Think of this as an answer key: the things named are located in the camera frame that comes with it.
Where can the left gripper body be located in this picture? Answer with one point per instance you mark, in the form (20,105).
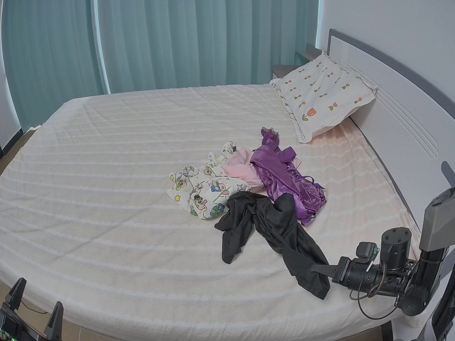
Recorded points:
(14,327)

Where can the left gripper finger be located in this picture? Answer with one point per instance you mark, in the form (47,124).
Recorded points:
(55,325)
(16,297)

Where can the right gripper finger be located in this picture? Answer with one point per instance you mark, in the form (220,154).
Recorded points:
(325,269)

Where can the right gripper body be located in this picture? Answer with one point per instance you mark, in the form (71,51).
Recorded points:
(352,274)

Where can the black T-shirt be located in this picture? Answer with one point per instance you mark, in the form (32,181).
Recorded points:
(277,233)

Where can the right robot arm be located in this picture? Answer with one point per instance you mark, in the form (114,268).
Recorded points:
(433,222)

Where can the bed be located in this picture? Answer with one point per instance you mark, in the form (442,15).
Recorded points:
(106,155)

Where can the purple garment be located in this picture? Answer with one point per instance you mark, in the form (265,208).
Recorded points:
(280,176)

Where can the pink garment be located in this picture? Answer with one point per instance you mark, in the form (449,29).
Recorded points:
(241,169)

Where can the white printed garment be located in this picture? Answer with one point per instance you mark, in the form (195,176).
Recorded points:
(199,194)

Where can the white printed pillow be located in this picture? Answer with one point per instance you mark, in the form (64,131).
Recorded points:
(320,91)

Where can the grey bedside table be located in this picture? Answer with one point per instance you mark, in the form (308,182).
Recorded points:
(284,71)

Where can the blue-green curtain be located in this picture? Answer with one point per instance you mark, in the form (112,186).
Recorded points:
(213,30)
(46,48)

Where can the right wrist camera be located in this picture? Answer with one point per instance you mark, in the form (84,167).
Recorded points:
(366,250)

